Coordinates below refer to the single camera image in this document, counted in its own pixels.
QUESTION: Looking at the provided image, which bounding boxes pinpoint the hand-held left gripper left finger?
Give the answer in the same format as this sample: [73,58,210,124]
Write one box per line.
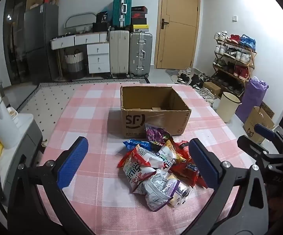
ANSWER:
[7,136,96,235]

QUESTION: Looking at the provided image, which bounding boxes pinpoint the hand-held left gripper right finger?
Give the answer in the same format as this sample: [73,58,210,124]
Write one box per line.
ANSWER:
[188,138,269,235]

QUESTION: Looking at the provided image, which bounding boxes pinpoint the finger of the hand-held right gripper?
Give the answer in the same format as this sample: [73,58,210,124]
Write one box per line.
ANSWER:
[237,135,283,163]
[254,124,283,150]

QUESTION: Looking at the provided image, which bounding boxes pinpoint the orange noodle packet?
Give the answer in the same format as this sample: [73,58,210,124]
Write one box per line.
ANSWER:
[157,138,188,170]

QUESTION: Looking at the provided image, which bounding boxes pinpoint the clear cracker packet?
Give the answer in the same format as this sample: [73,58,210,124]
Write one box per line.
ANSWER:
[167,180,194,207]

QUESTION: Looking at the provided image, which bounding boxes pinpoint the silver purple snack packet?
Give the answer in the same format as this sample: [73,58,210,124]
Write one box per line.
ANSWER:
[134,169,182,212]

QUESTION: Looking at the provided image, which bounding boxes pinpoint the white red snack packet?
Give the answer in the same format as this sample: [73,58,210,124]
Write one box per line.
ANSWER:
[129,144,166,170]

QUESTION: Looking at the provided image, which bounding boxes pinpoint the white bold-print snack packet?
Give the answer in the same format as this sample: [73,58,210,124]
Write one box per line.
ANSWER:
[118,156,157,193]

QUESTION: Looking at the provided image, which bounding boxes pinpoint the blue cookie packet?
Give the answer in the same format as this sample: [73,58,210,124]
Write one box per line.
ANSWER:
[123,139,155,153]

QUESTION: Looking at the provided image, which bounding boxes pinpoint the cat print cardboard box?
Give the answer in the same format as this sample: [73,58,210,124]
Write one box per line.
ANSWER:
[243,106,275,145]

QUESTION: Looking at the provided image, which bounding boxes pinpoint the purple bag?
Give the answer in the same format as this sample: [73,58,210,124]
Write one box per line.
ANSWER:
[235,76,269,124]

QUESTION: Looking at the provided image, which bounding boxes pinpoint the cream trash bin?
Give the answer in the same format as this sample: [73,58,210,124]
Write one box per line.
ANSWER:
[216,92,241,123]

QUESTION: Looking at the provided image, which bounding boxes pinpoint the pink checkered tablecloth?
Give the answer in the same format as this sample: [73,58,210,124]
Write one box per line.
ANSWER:
[37,83,262,235]

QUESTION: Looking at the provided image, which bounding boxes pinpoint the grey side cabinet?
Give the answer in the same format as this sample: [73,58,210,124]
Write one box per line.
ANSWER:
[0,113,43,208]

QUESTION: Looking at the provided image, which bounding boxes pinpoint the wooden shoe rack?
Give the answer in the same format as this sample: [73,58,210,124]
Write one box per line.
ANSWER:
[211,37,257,96]

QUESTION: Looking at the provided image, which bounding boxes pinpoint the small brown cardboard box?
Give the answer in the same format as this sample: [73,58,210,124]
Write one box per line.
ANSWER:
[203,81,222,96]

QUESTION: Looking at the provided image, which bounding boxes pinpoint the white food container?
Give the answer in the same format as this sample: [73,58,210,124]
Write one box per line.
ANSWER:
[7,106,20,128]

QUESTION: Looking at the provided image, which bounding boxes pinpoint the pile of loose shoes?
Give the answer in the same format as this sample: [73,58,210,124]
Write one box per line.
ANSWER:
[177,67,216,101]

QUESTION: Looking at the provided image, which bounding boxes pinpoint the rows of stored shoes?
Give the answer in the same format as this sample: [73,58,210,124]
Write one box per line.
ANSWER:
[213,31,256,92]

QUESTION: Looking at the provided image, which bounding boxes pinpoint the grey doormat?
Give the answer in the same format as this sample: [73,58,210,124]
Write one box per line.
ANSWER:
[165,69,181,83]

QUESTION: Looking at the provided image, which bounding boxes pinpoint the striped laundry basket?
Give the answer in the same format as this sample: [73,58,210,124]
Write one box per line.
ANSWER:
[64,49,85,80]

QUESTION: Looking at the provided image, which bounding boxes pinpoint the white drawer desk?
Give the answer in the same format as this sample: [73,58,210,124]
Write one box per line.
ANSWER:
[50,32,111,74]

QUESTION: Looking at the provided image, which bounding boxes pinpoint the beige suitcase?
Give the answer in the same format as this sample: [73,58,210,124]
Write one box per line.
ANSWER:
[109,30,130,78]

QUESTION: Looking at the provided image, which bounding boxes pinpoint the grey refrigerator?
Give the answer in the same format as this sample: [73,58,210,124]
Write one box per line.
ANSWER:
[24,4,60,84]

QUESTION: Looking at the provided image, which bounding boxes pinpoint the silver suitcase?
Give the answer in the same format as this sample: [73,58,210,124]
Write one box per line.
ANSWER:
[129,32,153,77]

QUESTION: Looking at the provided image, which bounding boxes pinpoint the dark glass cabinet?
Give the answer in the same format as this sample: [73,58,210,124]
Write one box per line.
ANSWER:
[3,0,32,86]

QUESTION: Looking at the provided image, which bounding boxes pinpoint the wooden door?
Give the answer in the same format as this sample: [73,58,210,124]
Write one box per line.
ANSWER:
[155,0,201,69]

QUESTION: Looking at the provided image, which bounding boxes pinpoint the black flat case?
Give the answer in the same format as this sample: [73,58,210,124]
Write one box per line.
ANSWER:
[93,23,112,33]

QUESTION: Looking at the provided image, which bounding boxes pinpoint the yellow black shoe box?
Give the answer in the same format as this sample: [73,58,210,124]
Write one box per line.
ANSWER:
[133,24,150,33]

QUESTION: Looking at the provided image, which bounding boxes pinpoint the black printed box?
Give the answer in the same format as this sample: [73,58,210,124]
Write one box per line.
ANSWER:
[96,11,109,24]

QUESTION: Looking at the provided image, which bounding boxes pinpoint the red logo shoe box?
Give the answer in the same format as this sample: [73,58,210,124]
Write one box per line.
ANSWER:
[131,13,147,26]

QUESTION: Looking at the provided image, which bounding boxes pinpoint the teal suitcase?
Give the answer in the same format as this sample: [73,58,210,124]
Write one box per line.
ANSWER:
[113,0,132,29]

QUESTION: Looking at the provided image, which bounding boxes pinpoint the arched metal frame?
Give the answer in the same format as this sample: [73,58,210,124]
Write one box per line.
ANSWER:
[64,12,97,34]

